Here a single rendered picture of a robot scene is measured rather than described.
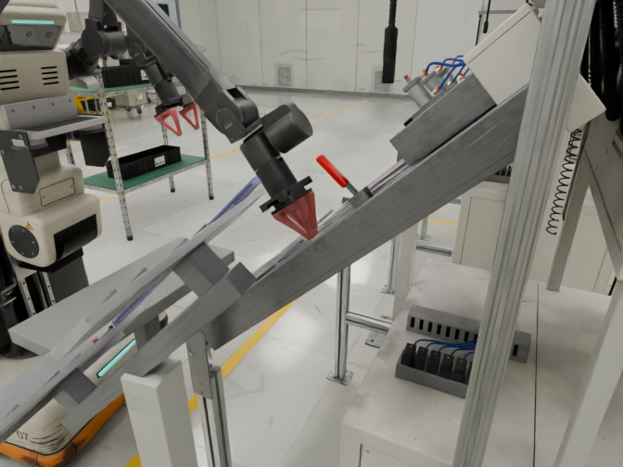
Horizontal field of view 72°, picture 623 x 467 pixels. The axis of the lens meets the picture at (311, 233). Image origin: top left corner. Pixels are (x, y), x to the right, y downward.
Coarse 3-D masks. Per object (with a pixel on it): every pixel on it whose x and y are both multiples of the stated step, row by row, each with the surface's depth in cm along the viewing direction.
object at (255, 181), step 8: (256, 176) 57; (248, 184) 56; (256, 184) 56; (240, 192) 57; (248, 192) 57; (232, 200) 58; (240, 200) 58; (224, 208) 59; (216, 216) 60; (208, 224) 61; (152, 288) 70; (144, 296) 72; (136, 304) 73; (128, 312) 75; (120, 320) 76
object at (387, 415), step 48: (432, 288) 119; (480, 288) 119; (528, 288) 119; (576, 336) 100; (384, 384) 86; (528, 384) 86; (576, 384) 86; (384, 432) 76; (432, 432) 76; (528, 432) 76
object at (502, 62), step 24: (504, 24) 46; (528, 24) 45; (480, 48) 48; (504, 48) 47; (528, 48) 46; (480, 72) 49; (504, 72) 48; (528, 72) 47; (504, 96) 49; (576, 96) 46; (576, 120) 47
